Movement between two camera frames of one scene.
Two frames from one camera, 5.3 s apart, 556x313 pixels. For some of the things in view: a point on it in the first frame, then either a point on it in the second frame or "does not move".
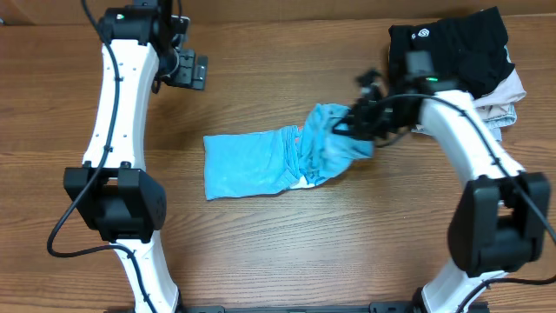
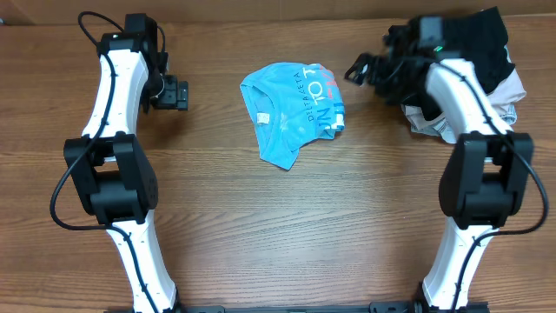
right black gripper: x=360 y=125 to x=378 y=83
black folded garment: x=469 y=50 does not move
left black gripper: x=191 y=69 to x=181 y=96
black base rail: x=376 y=308 does not move
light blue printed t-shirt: x=289 y=157 to x=293 y=104
